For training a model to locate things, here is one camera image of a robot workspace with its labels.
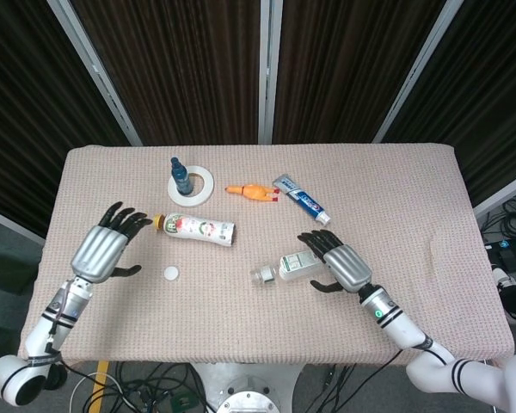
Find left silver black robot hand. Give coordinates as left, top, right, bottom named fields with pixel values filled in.
left=70, top=200, right=154, bottom=285

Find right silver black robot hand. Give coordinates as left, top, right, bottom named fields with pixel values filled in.
left=298, top=230, right=374, bottom=296

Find small clear bottle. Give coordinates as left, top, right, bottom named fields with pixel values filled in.
left=249, top=250, right=326, bottom=286

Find white robot base with flange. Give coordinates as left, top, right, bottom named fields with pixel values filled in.
left=193, top=361, right=310, bottom=413

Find drink bottle with yellow cap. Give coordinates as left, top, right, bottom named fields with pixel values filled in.
left=152, top=213, right=237, bottom=247

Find small blue liquid bottle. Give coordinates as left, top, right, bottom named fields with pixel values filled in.
left=169, top=157, right=194, bottom=195

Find blue white toothpaste tube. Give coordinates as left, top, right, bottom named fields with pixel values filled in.
left=273, top=173, right=332, bottom=226

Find beige waffle tablecloth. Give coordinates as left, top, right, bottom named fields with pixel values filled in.
left=16, top=143, right=515, bottom=371

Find orange rubber chicken toy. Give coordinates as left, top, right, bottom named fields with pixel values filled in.
left=224, top=182, right=280, bottom=204

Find white tape roll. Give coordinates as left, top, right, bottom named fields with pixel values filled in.
left=167, top=164, right=215, bottom=207

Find black power strip green lights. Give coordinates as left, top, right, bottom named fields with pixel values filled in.
left=483, top=234, right=516, bottom=276

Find dark corrugated partition panel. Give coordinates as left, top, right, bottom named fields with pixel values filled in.
left=71, top=0, right=262, bottom=146
left=382, top=0, right=516, bottom=207
left=273, top=0, right=448, bottom=145
left=0, top=0, right=132, bottom=237

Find black and white shoe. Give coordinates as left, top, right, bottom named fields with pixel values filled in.
left=492, top=266, right=516, bottom=324

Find green circuit board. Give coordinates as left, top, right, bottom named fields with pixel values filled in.
left=170, top=393, right=197, bottom=412

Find white floor cable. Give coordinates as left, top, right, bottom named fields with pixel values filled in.
left=66, top=365, right=143, bottom=413

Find black floor cable bundle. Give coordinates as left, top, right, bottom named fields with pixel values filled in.
left=107, top=361, right=207, bottom=413

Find gray partition frame post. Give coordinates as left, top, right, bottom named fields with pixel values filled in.
left=257, top=0, right=284, bottom=145
left=372, top=0, right=464, bottom=144
left=46, top=0, right=144, bottom=147

